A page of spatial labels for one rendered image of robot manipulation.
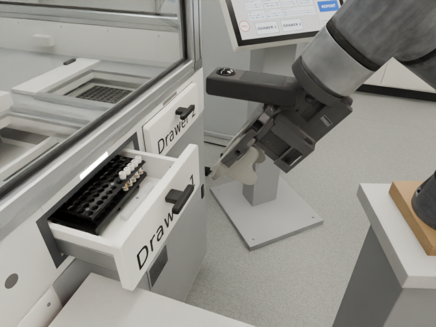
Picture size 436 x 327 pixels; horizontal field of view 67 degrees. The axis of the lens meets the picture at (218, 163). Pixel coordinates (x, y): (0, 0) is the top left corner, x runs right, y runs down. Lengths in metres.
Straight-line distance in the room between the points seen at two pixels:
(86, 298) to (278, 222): 1.28
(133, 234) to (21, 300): 0.20
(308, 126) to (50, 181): 0.39
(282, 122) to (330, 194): 1.70
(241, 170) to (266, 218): 1.35
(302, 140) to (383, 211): 0.48
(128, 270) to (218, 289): 1.04
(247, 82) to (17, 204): 0.35
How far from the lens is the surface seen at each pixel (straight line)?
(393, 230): 0.82
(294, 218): 1.83
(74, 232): 0.58
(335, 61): 0.37
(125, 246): 0.50
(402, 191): 0.87
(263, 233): 1.72
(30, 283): 0.61
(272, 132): 0.42
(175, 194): 0.58
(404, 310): 0.93
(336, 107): 0.41
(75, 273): 0.70
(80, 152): 0.60
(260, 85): 0.40
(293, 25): 1.37
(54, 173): 0.57
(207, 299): 1.52
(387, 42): 0.37
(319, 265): 1.69
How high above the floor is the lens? 1.29
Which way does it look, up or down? 35 degrees down
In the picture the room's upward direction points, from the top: straight up
